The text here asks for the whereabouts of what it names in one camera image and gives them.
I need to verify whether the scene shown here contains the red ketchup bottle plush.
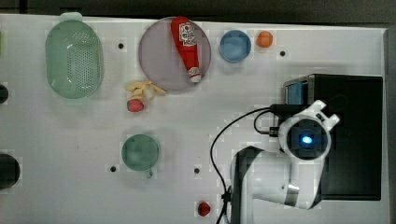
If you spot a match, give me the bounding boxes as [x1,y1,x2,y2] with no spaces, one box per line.
[171,16,202,83]

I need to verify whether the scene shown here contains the grey round plate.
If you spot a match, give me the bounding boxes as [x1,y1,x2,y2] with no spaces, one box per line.
[138,17,199,91]

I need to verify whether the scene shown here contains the black toaster oven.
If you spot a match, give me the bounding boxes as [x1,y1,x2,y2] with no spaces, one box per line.
[284,74,383,201]

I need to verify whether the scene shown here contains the black cylinder post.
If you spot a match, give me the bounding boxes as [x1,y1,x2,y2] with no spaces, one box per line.
[0,154,21,189]

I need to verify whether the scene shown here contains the red tomato toy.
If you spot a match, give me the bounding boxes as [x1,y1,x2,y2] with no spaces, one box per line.
[197,202,211,217]

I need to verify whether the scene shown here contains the green colander basket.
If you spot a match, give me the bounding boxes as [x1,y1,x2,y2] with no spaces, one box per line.
[45,12,104,99]

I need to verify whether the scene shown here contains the orange ball toy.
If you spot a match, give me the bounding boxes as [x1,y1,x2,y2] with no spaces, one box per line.
[256,31,274,48]

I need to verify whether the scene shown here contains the yellow banana peel toy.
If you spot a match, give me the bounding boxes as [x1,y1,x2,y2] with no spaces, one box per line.
[125,81,166,100]

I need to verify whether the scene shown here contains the red strawberry toy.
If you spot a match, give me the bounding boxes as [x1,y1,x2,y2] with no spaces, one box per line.
[127,99,145,113]

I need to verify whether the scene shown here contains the green mug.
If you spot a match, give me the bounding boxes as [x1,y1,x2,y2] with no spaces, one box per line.
[120,133,161,179]

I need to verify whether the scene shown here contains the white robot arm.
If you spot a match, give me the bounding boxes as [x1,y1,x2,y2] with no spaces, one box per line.
[230,100,340,224]

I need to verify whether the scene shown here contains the black cable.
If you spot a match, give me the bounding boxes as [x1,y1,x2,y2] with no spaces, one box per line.
[209,106,281,224]

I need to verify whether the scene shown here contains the blue bowl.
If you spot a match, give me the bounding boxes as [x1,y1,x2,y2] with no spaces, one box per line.
[219,30,251,63]

